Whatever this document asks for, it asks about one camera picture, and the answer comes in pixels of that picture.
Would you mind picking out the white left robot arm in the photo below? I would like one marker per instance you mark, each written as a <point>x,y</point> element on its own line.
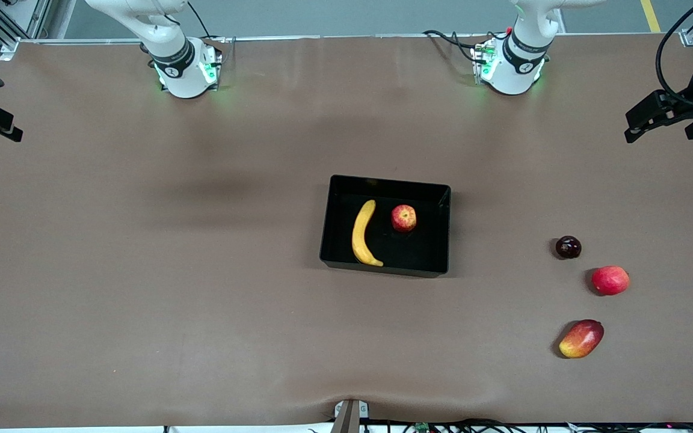
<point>512,66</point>

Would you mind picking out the brown table cover mat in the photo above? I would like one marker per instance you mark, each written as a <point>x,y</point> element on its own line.
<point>202,300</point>

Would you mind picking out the small red yellow apple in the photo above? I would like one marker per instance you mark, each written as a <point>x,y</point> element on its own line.
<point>403,218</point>

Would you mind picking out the dark purple plum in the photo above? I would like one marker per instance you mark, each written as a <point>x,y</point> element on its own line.
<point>568,248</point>

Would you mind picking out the red peach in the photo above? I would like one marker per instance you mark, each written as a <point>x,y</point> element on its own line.
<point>610,281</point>

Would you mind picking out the black plastic box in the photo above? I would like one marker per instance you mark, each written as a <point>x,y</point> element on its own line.
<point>418,252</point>

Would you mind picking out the red yellow mango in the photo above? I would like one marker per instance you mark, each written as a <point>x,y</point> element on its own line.
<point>581,339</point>

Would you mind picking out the camera mount post with bracket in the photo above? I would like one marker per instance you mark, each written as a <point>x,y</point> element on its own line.
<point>346,421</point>

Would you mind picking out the yellow banana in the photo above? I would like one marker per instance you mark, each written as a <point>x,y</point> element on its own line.
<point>358,240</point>

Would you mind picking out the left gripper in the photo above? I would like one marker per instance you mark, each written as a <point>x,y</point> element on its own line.
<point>690,98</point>

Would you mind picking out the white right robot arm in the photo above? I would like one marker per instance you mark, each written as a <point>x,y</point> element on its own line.
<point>181,78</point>

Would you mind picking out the yellow floor tape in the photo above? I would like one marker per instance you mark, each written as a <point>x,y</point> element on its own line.
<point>651,17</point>

